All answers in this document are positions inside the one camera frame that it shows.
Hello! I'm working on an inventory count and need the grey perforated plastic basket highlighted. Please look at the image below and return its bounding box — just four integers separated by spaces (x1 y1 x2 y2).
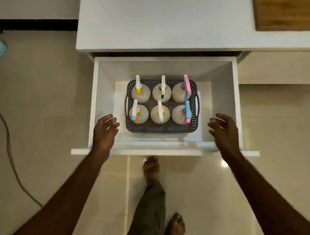
124 79 200 134

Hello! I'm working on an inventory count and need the white drawer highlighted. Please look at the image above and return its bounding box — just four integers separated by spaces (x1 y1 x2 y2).
71 56 260 157

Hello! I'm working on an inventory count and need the person's right hand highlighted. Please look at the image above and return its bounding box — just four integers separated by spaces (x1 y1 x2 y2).
207 113 242 158

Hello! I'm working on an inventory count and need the olive trouser leg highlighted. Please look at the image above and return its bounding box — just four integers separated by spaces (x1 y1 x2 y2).
127 179 166 235

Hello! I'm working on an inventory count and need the person's left hand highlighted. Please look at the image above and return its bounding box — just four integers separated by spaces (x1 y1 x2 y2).
92 114 120 157

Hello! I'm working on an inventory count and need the person's left foot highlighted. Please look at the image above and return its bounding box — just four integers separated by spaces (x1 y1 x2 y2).
143 156 160 182

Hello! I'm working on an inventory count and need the person's foot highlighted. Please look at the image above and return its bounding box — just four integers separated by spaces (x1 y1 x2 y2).
143 156 160 182
166 213 186 235

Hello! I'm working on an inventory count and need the person's right foot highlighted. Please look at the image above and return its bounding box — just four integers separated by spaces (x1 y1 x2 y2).
166 213 186 235

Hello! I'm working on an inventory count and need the group of white spray bottles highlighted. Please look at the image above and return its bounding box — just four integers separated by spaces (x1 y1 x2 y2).
129 74 193 125

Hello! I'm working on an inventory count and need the wooden board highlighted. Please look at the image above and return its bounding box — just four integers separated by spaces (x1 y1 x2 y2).
253 0 310 31

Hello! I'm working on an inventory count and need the white cabinet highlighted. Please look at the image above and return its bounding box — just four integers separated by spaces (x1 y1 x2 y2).
76 0 310 85

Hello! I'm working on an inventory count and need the person's left forearm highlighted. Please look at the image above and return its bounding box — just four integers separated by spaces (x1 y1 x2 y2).
12 150 111 235

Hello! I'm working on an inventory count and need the person's right forearm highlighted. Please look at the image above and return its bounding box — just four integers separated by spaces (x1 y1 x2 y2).
221 151 310 235

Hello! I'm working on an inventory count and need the dark floor cable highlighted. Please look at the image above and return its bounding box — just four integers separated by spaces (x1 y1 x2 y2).
0 112 44 208

